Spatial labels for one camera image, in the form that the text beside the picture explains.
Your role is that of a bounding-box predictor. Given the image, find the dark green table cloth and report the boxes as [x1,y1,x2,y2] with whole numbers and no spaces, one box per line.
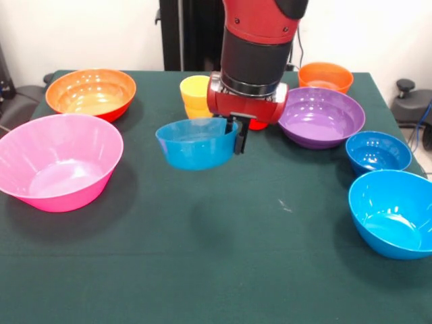
[0,70,432,324]

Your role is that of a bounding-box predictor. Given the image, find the purple bowl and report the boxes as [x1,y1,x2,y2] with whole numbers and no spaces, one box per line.
[277,86,366,150]

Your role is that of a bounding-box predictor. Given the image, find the blue cable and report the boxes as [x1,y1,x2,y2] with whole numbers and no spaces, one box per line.
[408,101,432,178]

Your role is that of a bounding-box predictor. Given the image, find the yellow cup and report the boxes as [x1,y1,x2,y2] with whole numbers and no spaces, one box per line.
[179,75,213,119]

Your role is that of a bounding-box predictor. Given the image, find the small dark blue bowl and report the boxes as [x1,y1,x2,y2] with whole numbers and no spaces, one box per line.
[345,130,413,176]

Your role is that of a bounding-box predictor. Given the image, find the large pink bowl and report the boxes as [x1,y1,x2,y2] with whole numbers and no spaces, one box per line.
[0,113,124,213]

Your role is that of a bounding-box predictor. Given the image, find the small orange bowl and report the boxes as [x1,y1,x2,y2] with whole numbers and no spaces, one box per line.
[298,61,354,95]

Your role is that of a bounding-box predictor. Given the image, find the black hanging cable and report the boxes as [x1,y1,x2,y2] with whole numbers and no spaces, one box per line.
[288,28,305,72]

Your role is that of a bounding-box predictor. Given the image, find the large orange bowl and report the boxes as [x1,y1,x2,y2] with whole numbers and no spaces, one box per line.
[45,68,137,123]

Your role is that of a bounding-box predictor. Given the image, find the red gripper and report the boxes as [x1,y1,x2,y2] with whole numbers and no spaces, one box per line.
[206,71,290,155]

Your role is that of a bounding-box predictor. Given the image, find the large light blue bowl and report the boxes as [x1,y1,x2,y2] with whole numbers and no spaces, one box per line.
[348,169,432,261]

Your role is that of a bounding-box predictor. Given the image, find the small light blue bowl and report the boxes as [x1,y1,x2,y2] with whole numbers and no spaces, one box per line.
[155,117,240,171]

